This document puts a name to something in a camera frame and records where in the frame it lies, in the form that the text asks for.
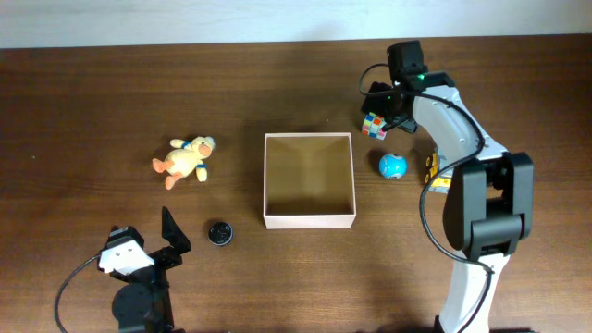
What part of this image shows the colourful puzzle cube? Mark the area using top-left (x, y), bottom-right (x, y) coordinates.
top-left (361, 112), bottom-right (386, 141)

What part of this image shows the yellow grey toy truck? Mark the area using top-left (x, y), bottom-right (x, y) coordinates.
top-left (425, 152), bottom-right (453, 194)

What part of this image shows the pink cardboard box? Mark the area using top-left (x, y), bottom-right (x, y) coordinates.
top-left (263, 132), bottom-right (357, 229)

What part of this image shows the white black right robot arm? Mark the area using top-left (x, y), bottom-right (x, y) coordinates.
top-left (360, 40), bottom-right (534, 332)

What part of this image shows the black round lid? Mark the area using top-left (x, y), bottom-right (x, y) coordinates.
top-left (207, 221), bottom-right (233, 246)

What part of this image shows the blue white ball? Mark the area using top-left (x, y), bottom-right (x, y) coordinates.
top-left (378, 154), bottom-right (408, 179)

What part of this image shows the yellow plush duck toy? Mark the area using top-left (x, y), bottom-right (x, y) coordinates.
top-left (152, 136), bottom-right (216, 190)

